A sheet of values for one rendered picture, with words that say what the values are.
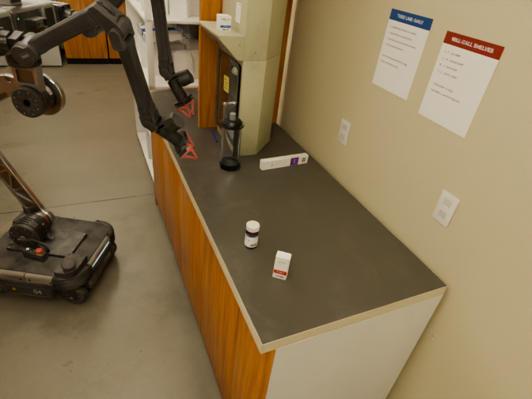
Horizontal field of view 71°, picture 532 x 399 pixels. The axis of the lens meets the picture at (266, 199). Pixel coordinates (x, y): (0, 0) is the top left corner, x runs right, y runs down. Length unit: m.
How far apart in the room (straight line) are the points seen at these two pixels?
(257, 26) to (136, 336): 1.69
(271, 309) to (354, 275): 0.33
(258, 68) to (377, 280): 1.04
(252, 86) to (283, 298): 1.00
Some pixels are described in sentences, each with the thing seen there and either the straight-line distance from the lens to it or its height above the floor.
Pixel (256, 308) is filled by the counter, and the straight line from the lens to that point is 1.16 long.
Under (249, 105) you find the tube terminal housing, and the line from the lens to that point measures 1.82.
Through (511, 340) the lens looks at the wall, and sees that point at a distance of 1.42.
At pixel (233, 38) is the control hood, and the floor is 1.50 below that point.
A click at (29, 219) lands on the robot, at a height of 0.42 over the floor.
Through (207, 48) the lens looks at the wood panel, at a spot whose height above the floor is 1.37.
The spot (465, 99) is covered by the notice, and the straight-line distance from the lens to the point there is 1.35.
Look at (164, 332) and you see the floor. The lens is 2.27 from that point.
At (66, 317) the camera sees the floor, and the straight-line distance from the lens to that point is 2.46.
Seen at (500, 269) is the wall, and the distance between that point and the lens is 1.35.
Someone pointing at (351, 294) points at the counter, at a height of 0.94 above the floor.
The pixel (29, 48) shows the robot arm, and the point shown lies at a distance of 1.61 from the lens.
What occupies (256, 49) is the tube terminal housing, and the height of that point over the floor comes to 1.46.
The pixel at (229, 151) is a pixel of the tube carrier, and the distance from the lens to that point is 1.72.
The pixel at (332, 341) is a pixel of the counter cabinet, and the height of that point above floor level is 0.84.
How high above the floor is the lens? 1.83
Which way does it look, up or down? 34 degrees down
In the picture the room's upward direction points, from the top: 8 degrees clockwise
